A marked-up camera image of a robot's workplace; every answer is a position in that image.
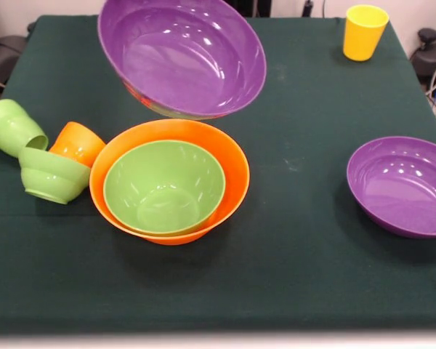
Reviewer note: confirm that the large orange bowl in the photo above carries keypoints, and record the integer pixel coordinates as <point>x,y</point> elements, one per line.
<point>232,163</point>

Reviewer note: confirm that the large green bowl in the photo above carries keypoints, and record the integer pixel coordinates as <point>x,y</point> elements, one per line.
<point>163,174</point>

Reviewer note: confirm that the purple bowl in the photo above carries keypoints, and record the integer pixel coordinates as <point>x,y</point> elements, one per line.
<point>403,192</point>
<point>181,58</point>

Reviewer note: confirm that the orange cup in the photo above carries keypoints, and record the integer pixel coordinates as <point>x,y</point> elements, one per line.
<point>78,143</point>

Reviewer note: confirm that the small green bowl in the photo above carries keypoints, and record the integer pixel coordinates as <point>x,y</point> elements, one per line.
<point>54,178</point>

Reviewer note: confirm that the green cup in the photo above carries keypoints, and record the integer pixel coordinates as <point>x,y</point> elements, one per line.
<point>11,127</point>

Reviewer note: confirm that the dark green tablecloth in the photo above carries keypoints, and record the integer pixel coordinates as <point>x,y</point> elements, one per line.
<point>218,291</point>

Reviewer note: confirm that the yellow cup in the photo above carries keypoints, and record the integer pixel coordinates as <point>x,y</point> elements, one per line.
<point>363,36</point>

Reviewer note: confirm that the grey black machine base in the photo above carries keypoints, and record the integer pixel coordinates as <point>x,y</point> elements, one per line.
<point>3,54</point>
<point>434,58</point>

